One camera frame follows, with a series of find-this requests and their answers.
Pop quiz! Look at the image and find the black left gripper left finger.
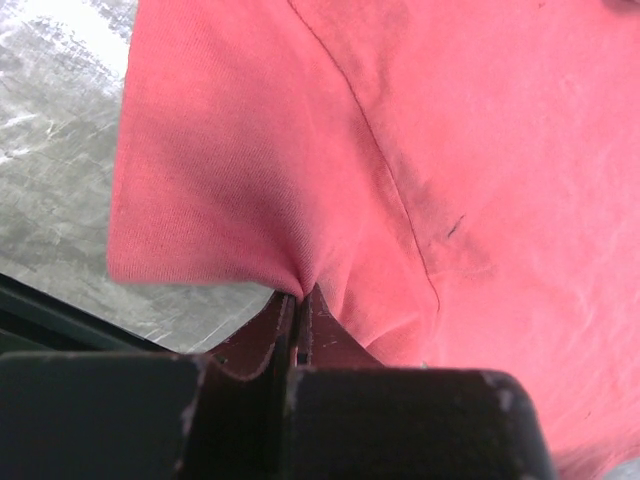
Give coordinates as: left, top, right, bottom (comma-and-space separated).
1, 294, 295, 479

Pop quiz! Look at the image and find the salmon pink t-shirt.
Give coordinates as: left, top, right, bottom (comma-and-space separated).
107, 1, 639, 479

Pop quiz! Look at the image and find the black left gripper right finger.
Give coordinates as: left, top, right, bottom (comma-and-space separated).
289, 290, 557, 479

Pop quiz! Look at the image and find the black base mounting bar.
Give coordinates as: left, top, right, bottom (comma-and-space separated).
1, 275, 169, 354

